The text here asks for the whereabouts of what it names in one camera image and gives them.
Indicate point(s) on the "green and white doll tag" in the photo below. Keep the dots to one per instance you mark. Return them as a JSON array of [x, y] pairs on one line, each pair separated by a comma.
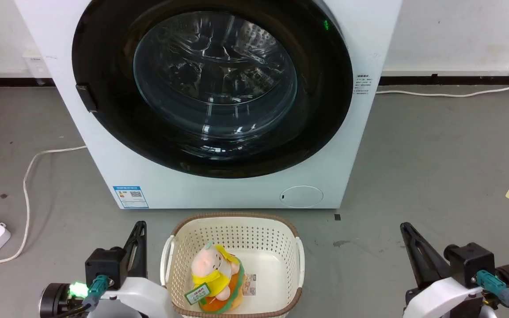
[[198, 293]]

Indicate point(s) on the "pink plush doll yellow clothes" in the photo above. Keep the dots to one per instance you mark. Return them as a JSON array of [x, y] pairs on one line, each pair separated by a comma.
[[214, 269]]

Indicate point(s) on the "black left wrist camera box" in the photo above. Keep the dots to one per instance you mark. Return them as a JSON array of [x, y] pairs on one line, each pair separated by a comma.
[[106, 265]]

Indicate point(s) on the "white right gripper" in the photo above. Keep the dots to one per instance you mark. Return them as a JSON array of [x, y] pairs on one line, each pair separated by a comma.
[[444, 300]]

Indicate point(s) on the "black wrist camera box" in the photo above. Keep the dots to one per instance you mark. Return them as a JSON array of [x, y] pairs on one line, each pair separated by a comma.
[[106, 265], [469, 263]]

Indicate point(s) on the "blue energy label sticker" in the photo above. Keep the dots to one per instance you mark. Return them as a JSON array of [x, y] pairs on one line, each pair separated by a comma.
[[131, 197]]

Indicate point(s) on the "white front-load washing machine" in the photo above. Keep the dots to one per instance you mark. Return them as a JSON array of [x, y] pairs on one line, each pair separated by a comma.
[[219, 192]]

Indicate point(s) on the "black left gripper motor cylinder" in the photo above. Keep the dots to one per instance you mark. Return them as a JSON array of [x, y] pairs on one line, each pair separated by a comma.
[[53, 300]]

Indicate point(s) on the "cream perforated laundry basket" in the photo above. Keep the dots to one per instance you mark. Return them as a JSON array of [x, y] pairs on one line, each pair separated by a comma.
[[237, 229]]

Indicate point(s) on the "small printed basket sticker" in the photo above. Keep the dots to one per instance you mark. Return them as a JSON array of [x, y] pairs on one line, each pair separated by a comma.
[[249, 285]]

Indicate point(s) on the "round white filter cover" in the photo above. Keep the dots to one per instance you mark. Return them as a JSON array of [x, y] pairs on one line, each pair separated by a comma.
[[301, 197]]

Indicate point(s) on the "black round glass washer door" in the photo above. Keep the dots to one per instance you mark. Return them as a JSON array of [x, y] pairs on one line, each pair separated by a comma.
[[104, 57]]

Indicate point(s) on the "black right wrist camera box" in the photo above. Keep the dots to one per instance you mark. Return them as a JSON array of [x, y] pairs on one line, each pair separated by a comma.
[[469, 263]]

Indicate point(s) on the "white wall outlet box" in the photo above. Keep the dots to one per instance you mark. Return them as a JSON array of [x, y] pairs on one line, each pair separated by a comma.
[[36, 66]]

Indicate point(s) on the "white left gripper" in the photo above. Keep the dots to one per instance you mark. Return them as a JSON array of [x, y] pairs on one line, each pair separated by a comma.
[[144, 300]]

